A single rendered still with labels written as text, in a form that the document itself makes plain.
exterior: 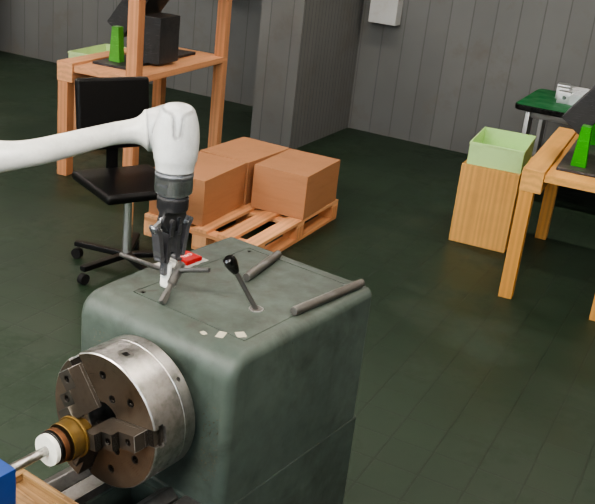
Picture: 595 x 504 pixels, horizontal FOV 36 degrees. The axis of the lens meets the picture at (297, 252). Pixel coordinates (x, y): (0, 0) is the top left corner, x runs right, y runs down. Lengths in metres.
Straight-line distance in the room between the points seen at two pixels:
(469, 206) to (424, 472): 2.96
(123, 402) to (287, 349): 0.40
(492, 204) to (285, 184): 1.46
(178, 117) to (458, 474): 2.38
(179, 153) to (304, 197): 4.07
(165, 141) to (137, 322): 0.42
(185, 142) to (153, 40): 5.08
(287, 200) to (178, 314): 4.09
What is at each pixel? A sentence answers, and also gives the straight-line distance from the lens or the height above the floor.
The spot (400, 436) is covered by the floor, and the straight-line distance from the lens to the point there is 4.15.
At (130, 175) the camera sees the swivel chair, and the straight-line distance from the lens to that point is 5.40.
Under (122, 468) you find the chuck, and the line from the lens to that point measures 2.06.
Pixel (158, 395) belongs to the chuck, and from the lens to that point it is 1.95.
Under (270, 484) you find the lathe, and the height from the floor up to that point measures 0.84.
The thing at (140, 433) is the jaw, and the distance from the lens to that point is 1.94.
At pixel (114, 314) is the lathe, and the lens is 2.17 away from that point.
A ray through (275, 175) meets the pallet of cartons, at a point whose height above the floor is 0.41.
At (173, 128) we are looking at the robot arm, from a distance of 2.06.
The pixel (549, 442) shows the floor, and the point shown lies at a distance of 4.37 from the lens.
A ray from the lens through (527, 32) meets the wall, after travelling 8.87.
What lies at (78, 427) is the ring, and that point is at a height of 1.12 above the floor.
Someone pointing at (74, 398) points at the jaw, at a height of 1.15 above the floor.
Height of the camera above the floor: 2.18
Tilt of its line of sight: 21 degrees down
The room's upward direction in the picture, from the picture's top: 7 degrees clockwise
